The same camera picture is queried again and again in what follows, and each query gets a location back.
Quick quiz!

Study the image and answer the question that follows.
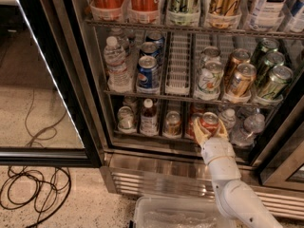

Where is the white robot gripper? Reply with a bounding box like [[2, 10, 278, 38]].
[[193, 118, 236, 164]]

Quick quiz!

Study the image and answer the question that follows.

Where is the red coke can front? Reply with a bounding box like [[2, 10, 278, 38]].
[[199, 112, 219, 135]]

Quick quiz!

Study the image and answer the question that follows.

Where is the red coke can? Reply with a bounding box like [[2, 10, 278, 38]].
[[199, 112, 219, 135], [185, 103, 204, 139]]

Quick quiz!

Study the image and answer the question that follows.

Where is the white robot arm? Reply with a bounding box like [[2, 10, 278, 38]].
[[193, 118, 283, 228]]

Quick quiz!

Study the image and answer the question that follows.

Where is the clear water bottle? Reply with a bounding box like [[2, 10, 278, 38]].
[[218, 108, 237, 133], [231, 113, 265, 147]]

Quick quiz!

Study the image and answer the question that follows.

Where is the red coke can behind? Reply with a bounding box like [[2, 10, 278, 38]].
[[185, 103, 204, 139]]

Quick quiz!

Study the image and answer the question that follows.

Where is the gold can bottom shelf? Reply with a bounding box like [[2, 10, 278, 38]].
[[164, 111, 181, 136]]

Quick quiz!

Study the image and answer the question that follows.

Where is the white 7up can front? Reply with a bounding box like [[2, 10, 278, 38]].
[[197, 60, 223, 94]]

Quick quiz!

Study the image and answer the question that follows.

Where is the copper can front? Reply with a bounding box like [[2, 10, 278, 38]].
[[226, 63, 257, 97]]

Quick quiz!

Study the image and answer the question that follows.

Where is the copper can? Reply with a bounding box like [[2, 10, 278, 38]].
[[224, 48, 251, 85], [226, 63, 257, 97]]

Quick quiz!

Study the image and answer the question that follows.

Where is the white can behind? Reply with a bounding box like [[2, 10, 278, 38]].
[[199, 46, 220, 67]]

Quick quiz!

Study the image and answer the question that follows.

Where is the copper can behind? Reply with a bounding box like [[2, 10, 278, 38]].
[[224, 48, 251, 85]]

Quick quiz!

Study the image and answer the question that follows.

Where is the blue pepsi can front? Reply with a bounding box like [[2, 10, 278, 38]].
[[137, 55, 159, 89]]

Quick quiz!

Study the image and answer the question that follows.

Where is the blue pepsi can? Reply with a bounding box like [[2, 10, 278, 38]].
[[145, 30, 165, 48], [137, 55, 159, 89], [140, 42, 160, 59]]

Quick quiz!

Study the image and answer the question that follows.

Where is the white can bottom left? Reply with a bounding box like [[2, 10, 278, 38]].
[[117, 106, 135, 132]]

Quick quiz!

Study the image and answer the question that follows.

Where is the green can front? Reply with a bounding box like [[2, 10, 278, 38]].
[[257, 66, 294, 100]]

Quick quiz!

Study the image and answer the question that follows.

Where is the green can middle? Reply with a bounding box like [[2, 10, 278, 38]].
[[255, 51, 285, 86]]

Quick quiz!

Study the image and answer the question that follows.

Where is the stainless steel fridge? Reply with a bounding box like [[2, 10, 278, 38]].
[[33, 0, 304, 220]]

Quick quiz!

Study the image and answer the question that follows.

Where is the green can back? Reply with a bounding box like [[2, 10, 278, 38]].
[[251, 38, 279, 65]]

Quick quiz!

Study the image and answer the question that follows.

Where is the blue pepsi can middle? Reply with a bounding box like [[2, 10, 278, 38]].
[[140, 42, 160, 59]]

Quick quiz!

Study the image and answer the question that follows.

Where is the clear water bottle middle shelf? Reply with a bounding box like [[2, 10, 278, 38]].
[[104, 36, 131, 92]]

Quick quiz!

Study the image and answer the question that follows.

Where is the blue pepsi can back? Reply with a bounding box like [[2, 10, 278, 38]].
[[145, 30, 165, 48]]

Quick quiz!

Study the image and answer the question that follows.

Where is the glass fridge door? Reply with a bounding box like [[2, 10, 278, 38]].
[[0, 0, 102, 167]]

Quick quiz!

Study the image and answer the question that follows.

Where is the clear water bottle bottom right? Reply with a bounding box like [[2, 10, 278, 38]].
[[231, 113, 265, 147]]

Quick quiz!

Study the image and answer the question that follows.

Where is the brown tea bottle white cap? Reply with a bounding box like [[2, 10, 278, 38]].
[[140, 98, 158, 136]]

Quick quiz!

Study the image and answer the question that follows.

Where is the clear plastic bin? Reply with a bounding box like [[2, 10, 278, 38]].
[[132, 197, 237, 228]]

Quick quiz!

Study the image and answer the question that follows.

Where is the white labelled bottle top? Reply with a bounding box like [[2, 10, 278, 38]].
[[249, 0, 294, 21]]

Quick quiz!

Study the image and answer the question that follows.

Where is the black cable on floor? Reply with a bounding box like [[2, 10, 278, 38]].
[[0, 165, 72, 228]]

